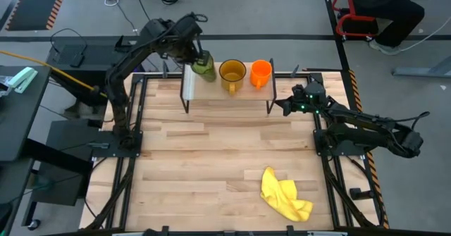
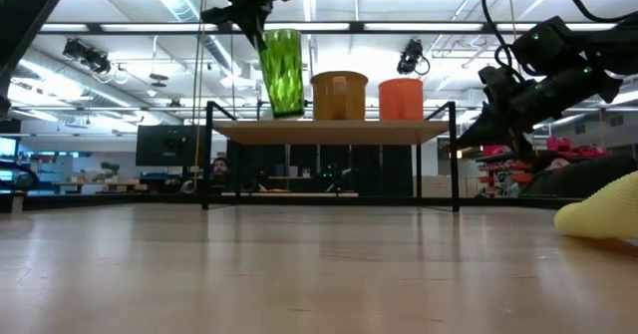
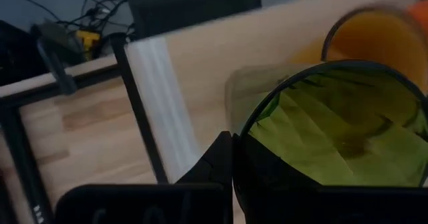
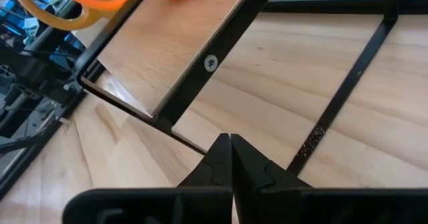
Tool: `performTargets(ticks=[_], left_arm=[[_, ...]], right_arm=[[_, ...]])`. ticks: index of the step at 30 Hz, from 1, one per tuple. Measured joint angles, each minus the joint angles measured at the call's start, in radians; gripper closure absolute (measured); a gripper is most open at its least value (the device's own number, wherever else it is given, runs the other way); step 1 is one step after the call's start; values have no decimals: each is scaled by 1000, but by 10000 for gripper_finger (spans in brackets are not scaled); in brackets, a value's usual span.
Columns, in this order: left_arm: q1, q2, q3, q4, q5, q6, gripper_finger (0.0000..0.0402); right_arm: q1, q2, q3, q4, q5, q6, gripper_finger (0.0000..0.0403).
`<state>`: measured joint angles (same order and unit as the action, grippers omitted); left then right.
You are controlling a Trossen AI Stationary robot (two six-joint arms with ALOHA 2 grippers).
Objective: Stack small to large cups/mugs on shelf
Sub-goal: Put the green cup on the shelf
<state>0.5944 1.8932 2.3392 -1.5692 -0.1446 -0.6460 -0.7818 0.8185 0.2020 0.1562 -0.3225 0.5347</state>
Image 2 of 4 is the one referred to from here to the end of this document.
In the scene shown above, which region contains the black monitor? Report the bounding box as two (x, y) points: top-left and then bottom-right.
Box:
(135, 124), (213, 167)

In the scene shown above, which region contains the black background robot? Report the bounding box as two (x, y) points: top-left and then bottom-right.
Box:
(318, 163), (353, 191)

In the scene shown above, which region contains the black hanging camera rig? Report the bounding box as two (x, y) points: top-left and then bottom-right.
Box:
(396, 38), (431, 76)
(62, 37), (114, 76)

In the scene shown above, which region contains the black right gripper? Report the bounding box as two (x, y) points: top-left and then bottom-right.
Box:
(456, 64), (624, 162)

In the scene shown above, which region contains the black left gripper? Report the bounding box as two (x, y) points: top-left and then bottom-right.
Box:
(199, 0), (298, 51)

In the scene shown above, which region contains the wooden shelf with black legs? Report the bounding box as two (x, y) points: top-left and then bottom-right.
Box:
(201, 100), (461, 213)

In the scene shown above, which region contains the orange plastic cup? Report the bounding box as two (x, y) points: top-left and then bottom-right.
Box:
(377, 78), (425, 122)

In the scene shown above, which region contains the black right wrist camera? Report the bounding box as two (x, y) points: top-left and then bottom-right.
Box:
(511, 16), (574, 76)

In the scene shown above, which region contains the yellow mug with dark rim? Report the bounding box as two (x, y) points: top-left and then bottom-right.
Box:
(309, 70), (369, 122)

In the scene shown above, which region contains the green faceted plastic tumbler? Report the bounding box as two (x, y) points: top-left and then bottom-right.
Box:
(258, 28), (306, 120)

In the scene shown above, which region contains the yellow cloth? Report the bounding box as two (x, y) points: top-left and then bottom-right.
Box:
(552, 169), (638, 240)

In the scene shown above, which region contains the green potted plant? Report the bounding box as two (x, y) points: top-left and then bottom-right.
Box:
(94, 161), (122, 184)

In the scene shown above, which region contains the rack with red parts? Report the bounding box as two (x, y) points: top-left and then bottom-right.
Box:
(476, 134), (609, 198)

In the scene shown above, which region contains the person in black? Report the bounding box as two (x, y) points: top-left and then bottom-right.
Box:
(517, 154), (638, 199)

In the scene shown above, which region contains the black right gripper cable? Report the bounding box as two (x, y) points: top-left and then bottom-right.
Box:
(479, 0), (529, 84)

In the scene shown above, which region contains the dark partition panel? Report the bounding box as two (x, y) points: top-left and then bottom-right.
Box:
(226, 144), (415, 198)

